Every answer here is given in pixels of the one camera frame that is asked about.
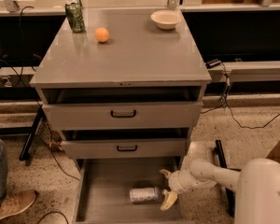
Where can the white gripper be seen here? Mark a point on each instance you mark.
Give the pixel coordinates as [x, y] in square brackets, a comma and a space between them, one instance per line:
[175, 182]

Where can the clear plastic bottle white label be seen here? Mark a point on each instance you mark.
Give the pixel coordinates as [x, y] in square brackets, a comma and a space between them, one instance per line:
[142, 195]

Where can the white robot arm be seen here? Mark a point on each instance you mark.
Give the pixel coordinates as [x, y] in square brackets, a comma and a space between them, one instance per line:
[257, 188]

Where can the middle grey drawer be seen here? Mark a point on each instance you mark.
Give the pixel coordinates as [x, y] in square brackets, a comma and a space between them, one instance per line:
[127, 144]

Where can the grey drawer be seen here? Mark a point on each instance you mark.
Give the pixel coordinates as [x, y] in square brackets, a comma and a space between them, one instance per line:
[123, 108]
[103, 196]
[127, 144]

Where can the bottom grey drawer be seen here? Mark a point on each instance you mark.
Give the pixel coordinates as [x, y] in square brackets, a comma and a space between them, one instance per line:
[103, 196]

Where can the grey drawer cabinet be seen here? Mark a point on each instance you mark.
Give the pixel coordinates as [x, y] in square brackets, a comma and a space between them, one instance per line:
[137, 54]

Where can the top grey drawer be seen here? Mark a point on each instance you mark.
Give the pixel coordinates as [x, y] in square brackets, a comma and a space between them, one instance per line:
[123, 108]

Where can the black table leg right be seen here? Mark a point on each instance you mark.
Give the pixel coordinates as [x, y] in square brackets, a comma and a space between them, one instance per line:
[222, 163]

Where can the black table leg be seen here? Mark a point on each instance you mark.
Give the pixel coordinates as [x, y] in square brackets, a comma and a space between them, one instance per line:
[30, 131]
[222, 163]

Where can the black power adapter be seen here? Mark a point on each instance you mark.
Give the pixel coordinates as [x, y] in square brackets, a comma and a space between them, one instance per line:
[213, 63]

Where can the orange fruit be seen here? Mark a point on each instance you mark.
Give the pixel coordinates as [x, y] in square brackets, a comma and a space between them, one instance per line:
[101, 34]

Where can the white paper bowl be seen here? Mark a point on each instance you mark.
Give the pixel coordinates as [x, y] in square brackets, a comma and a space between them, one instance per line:
[166, 19]

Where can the black table leg left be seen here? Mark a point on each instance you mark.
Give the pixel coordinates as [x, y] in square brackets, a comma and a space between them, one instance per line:
[30, 131]

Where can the green soda can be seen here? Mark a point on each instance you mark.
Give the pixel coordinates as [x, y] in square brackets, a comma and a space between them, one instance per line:
[74, 16]

